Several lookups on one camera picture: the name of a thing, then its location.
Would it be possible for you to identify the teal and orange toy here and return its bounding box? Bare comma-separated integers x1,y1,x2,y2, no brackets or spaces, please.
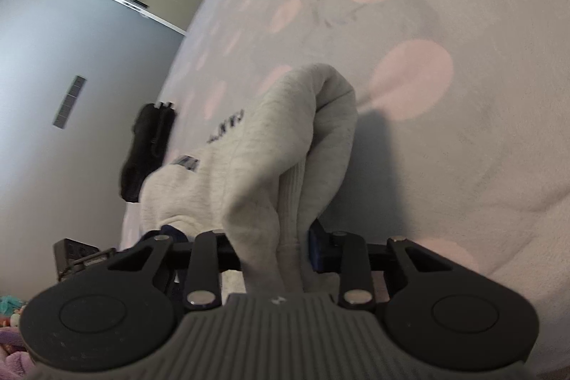
0,295,28,328

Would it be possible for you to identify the polka dot bed cover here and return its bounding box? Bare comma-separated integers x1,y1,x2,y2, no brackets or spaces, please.
118,0,570,380

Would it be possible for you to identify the grey wall vent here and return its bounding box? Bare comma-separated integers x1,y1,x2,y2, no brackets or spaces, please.
52,74,88,130

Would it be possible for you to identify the purple fluffy robe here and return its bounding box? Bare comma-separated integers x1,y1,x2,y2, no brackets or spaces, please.
0,327,33,380

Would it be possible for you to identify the light grey sweatshirt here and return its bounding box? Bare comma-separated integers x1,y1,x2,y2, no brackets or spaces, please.
140,63,359,297

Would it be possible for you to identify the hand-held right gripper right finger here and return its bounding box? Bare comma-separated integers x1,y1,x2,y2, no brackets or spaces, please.
307,220,448,311

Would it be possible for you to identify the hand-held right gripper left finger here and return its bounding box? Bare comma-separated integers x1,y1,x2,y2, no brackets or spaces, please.
107,230,244,312

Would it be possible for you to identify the black cloth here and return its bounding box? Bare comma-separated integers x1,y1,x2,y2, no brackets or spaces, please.
119,100,177,204

